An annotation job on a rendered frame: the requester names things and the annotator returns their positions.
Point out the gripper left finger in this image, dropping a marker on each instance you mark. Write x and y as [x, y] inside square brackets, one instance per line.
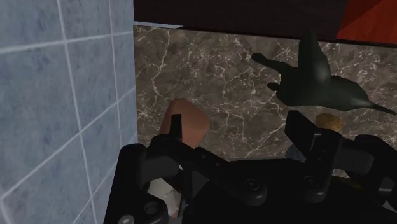
[161, 156]

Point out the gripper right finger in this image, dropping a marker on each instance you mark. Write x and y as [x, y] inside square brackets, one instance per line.
[322, 155]

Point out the yellow-brown round object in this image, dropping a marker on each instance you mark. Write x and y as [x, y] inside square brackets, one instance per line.
[329, 121]

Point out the brown and white bottle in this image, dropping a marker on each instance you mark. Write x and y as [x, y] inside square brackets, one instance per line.
[192, 121]

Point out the black bird figure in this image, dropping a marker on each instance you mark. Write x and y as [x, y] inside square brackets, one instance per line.
[313, 83]

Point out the red robot stand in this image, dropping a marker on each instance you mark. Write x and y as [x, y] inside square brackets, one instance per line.
[369, 20]

